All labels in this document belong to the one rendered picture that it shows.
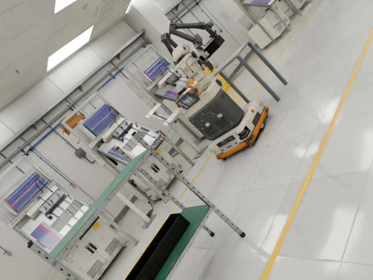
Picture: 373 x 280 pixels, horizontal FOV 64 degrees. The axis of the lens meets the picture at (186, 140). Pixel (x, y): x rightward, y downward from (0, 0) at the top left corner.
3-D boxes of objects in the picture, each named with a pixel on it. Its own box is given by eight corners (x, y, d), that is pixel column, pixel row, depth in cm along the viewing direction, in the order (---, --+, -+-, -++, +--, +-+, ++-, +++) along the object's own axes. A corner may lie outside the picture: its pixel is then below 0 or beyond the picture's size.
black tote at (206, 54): (193, 72, 405) (187, 66, 403) (198, 65, 416) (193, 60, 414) (220, 46, 362) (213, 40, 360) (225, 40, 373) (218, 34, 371)
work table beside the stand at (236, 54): (279, 100, 378) (237, 54, 364) (242, 123, 431) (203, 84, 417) (287, 82, 406) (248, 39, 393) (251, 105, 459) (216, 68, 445)
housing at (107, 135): (128, 124, 485) (125, 118, 474) (108, 144, 461) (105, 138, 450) (124, 122, 489) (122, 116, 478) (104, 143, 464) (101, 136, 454)
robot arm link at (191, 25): (170, 31, 360) (170, 24, 350) (169, 28, 363) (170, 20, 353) (204, 30, 368) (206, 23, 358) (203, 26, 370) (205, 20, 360)
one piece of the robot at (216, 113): (246, 132, 330) (193, 78, 315) (215, 149, 371) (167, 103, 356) (255, 115, 351) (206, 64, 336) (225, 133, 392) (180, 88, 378)
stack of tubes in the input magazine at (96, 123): (118, 114, 476) (105, 102, 472) (96, 135, 451) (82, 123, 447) (116, 116, 487) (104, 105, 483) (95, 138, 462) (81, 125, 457)
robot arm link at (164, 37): (158, 39, 364) (165, 35, 359) (160, 34, 373) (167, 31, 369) (176, 69, 388) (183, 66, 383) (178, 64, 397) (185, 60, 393)
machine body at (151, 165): (185, 168, 490) (157, 143, 480) (160, 201, 456) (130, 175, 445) (169, 175, 546) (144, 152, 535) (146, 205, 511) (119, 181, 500)
